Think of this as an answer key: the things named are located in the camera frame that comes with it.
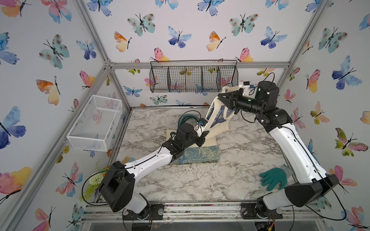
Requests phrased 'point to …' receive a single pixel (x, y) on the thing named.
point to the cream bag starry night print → (218, 118)
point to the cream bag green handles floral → (186, 116)
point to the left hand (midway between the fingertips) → (208, 129)
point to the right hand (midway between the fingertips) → (220, 93)
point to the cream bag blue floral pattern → (208, 152)
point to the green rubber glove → (274, 176)
